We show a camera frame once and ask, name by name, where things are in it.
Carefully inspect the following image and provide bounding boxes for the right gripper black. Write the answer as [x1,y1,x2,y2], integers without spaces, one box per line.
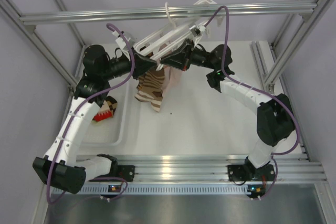
[161,40,217,73]

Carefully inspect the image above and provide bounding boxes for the white plastic clip hanger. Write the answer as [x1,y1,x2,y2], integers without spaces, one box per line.
[133,0,224,60]

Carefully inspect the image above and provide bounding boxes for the brown beige striped sock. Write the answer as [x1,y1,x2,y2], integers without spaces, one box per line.
[150,90,163,112]

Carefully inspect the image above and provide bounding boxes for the brown yellow argyle sock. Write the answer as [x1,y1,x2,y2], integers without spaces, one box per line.
[136,67,152,90]

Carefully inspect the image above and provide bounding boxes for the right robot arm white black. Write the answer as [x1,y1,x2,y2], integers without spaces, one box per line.
[160,39,295,185]

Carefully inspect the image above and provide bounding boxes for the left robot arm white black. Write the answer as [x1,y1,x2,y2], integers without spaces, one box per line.
[33,45,157,194]

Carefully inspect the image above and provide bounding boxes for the pink sheer socks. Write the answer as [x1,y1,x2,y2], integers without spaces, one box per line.
[157,42,183,96]

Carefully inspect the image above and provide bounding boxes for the dark argyle sock in basket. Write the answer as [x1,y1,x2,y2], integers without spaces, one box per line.
[106,96,118,117]

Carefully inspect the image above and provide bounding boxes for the red sock with face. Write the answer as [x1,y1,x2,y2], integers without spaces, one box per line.
[93,101,114,122]

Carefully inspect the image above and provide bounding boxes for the white plastic basket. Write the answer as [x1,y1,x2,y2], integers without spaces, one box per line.
[81,82,131,147]

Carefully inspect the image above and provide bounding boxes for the aluminium crossbar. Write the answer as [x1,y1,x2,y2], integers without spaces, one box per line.
[20,0,317,25]

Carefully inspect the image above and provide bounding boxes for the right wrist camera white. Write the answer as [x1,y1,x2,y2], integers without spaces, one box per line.
[189,24,210,38]

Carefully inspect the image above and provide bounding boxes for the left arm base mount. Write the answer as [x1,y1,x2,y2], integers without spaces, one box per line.
[113,165,135,182]

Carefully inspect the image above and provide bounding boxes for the slotted cable duct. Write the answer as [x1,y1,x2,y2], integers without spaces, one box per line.
[78,182,266,196]

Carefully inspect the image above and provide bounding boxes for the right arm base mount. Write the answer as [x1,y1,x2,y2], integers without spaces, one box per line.
[227,164,249,183]

